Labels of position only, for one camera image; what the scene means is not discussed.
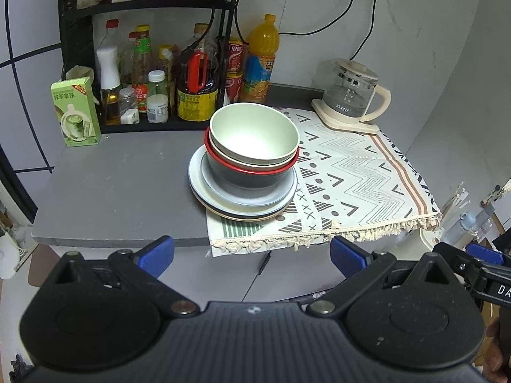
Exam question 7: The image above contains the red rimmed dark bowl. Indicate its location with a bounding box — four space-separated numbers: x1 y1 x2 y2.
203 128 300 189

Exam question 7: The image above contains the green label sauce bottle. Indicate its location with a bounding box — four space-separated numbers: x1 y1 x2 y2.
132 24 153 114

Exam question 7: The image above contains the pale green bowl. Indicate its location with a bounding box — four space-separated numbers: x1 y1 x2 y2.
210 103 301 164

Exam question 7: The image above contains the lower red drink can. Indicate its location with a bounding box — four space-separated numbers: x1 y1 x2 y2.
225 73 242 103

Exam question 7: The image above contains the black power cable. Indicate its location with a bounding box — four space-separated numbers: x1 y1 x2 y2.
349 0 385 62
277 0 365 37

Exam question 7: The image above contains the patterned table cloth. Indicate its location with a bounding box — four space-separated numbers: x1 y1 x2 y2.
206 108 442 257

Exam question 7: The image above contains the upper red drink can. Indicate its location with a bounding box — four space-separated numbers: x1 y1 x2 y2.
227 38 244 76

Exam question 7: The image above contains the white plate Bakery print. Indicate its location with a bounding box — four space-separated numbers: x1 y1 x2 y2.
188 146 298 215

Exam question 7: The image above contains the small clear spice jar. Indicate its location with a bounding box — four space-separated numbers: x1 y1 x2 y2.
119 86 140 124

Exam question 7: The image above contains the white plate Sweet print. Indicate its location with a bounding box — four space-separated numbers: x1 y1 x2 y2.
201 153 296 207

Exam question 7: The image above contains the white plate flower pattern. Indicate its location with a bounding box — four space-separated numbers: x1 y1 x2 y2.
201 201 285 222

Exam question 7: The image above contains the white cap oil bottle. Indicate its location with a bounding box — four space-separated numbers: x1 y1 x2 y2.
96 19 121 125

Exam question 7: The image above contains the glass electric kettle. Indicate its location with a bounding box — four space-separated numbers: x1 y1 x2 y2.
323 59 392 124

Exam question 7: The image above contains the soy sauce bottle yellow label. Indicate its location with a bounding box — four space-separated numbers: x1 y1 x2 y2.
177 23 219 122

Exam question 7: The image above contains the orange juice bottle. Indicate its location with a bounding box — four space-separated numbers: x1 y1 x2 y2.
240 14 280 104

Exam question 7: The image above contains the right hand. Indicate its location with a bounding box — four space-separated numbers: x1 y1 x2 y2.
483 317 508 383

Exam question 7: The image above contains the small white pill bottle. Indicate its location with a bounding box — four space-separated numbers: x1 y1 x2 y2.
146 70 169 124

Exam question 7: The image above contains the green tea box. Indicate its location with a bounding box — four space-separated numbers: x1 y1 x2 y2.
50 77 101 147

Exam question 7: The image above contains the black metal shelf rack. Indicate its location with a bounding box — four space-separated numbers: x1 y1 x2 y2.
58 0 236 134

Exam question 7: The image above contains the red drink can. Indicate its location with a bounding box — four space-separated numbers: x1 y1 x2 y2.
227 38 244 76
225 73 242 103

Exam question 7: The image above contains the cream kettle base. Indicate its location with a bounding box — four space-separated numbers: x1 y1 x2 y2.
311 99 379 135

